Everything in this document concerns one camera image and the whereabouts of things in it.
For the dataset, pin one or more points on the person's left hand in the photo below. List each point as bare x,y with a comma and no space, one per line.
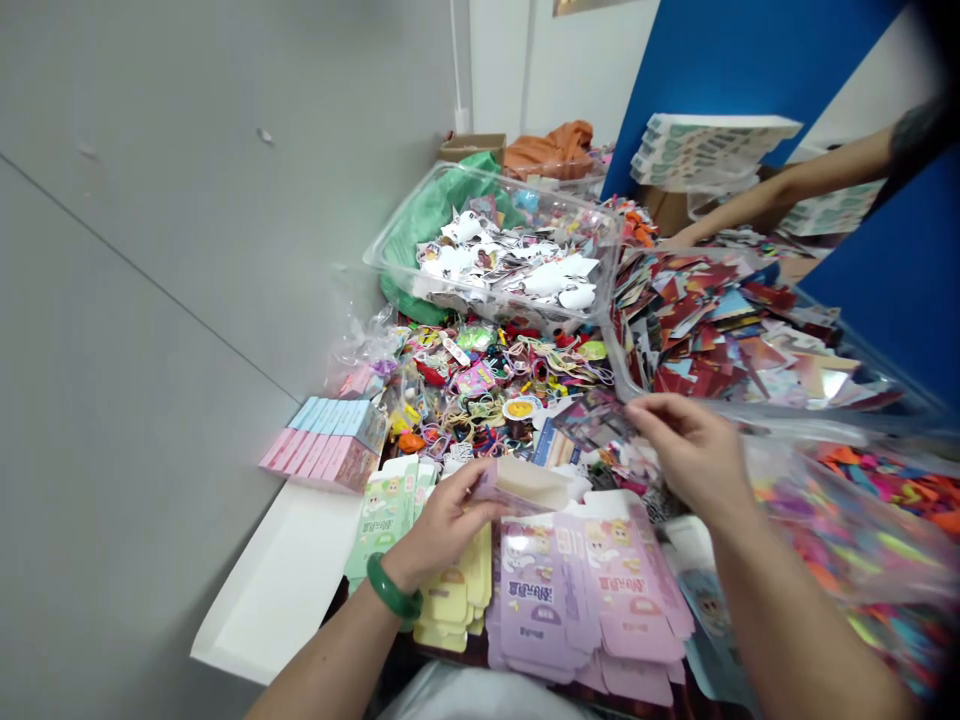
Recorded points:
439,525

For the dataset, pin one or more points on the person's right hand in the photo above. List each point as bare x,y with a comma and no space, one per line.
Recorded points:
701,457

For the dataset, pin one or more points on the purple carton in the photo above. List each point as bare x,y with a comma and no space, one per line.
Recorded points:
529,487

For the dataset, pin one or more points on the shiny dark trading card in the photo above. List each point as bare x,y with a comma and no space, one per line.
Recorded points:
596,424

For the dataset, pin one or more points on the stack of green flat cartons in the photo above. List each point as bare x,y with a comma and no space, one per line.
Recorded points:
390,517

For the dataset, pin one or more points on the stack of yellow flat cartons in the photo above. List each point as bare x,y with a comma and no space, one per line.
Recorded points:
457,600

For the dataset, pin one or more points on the clear bin of shiny cards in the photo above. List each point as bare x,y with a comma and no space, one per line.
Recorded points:
742,337

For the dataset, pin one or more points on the row of pink blue boxes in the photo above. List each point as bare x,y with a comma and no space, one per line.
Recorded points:
326,446

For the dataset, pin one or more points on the stack of blue flat cartons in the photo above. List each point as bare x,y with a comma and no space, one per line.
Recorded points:
709,607

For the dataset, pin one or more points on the stack of purple flat cartons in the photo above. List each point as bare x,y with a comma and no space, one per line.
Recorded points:
585,592

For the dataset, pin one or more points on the person's body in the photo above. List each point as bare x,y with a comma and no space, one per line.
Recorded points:
480,694

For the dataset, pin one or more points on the white cardboard tray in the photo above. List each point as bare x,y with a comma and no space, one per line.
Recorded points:
277,592

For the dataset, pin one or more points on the clear bin of colourful pieces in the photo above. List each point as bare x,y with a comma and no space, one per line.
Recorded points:
877,540

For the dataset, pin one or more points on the clear plastic bags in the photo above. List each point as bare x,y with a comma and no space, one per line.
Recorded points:
360,345

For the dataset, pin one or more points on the stack of teal flat cartons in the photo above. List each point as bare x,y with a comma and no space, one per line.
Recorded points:
829,210
697,150

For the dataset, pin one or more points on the clear bin of stickers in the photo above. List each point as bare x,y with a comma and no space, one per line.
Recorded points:
495,247

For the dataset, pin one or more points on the green plastic bag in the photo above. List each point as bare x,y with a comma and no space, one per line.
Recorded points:
427,225

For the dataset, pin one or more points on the orange plastic bag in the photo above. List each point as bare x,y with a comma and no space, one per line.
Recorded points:
551,154

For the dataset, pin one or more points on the brown cardboard box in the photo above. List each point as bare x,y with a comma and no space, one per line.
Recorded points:
472,146

